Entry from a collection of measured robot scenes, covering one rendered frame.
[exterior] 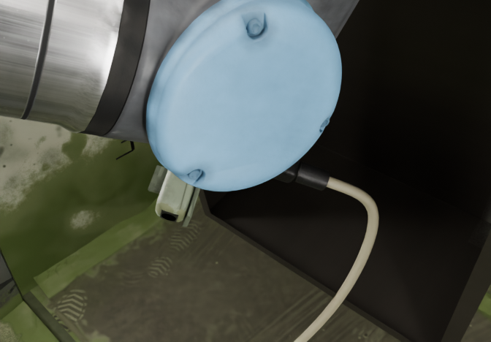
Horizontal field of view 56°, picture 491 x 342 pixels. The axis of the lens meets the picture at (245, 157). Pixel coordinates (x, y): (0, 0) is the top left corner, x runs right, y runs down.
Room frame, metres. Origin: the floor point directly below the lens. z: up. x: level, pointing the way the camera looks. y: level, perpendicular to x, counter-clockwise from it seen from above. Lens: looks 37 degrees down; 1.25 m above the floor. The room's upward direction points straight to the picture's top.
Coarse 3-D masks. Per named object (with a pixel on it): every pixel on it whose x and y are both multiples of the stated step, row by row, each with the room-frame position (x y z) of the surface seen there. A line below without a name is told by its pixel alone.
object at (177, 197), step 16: (160, 176) 0.45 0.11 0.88; (176, 176) 0.44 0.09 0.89; (288, 176) 0.49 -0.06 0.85; (304, 176) 0.49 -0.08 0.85; (320, 176) 0.49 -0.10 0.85; (160, 192) 0.42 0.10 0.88; (176, 192) 0.42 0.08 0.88; (192, 192) 0.43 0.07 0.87; (160, 208) 0.41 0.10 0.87; (176, 208) 0.41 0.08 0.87; (192, 208) 0.41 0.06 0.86
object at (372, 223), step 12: (336, 180) 0.50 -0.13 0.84; (348, 192) 0.49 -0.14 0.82; (360, 192) 0.49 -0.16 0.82; (372, 204) 0.48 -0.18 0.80; (372, 216) 0.48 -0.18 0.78; (372, 228) 0.48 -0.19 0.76; (372, 240) 0.48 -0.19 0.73; (360, 252) 0.48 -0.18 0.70; (360, 264) 0.48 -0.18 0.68; (348, 276) 0.48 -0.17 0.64; (348, 288) 0.47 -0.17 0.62; (336, 300) 0.47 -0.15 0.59; (324, 312) 0.48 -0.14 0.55; (312, 324) 0.48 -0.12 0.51; (300, 336) 0.48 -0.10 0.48
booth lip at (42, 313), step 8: (24, 296) 0.89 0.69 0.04; (32, 296) 0.89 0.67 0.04; (32, 304) 0.86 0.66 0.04; (40, 304) 0.86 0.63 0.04; (40, 312) 0.83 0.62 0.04; (48, 312) 0.83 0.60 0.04; (48, 320) 0.80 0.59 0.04; (56, 320) 0.80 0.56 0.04; (48, 328) 0.79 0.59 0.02; (56, 328) 0.77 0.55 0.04; (56, 336) 0.76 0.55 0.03; (64, 336) 0.75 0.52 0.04
